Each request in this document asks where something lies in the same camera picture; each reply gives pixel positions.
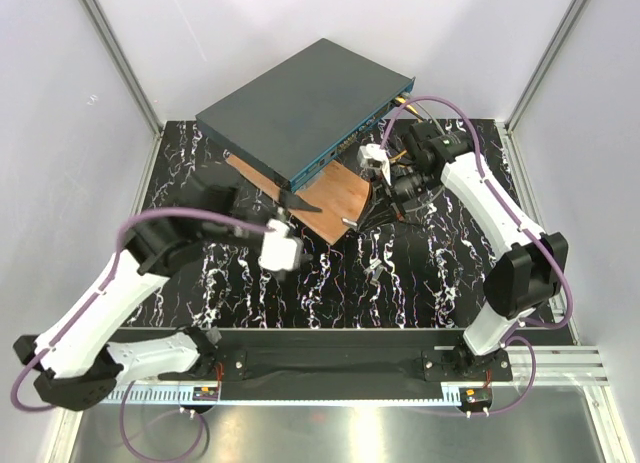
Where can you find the slotted cable duct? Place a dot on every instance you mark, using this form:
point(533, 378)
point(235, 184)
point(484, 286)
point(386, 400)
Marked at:
point(200, 395)

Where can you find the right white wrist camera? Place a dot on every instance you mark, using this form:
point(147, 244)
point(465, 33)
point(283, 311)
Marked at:
point(374, 157)

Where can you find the dark grey network switch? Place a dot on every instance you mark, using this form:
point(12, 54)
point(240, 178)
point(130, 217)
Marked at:
point(293, 120)

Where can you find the wooden base board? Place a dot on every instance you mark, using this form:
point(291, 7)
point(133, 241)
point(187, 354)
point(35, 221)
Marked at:
point(339, 193)

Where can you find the left aluminium frame post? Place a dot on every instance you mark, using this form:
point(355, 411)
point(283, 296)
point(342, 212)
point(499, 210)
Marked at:
point(106, 34)

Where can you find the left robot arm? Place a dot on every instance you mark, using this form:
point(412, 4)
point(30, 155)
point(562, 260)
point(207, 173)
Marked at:
point(75, 364)

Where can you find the black marble pattern mat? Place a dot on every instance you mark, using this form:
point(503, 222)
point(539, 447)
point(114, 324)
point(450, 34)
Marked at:
point(434, 267)

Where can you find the aluminium frame post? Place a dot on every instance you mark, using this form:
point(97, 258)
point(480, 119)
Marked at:
point(106, 34)
point(561, 34)

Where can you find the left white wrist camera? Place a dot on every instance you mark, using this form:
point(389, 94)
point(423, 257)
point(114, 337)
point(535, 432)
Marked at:
point(280, 251)

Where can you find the right aluminium frame post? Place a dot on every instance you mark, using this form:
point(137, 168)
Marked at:
point(561, 34)

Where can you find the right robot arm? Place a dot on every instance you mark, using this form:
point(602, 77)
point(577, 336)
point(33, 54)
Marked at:
point(529, 260)

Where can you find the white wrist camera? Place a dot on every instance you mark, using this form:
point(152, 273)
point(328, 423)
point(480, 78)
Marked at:
point(280, 251)
point(374, 157)

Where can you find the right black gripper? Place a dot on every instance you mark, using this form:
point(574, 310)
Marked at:
point(379, 210)

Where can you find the aluminium rail profile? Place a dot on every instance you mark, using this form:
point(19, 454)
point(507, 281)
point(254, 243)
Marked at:
point(558, 366)

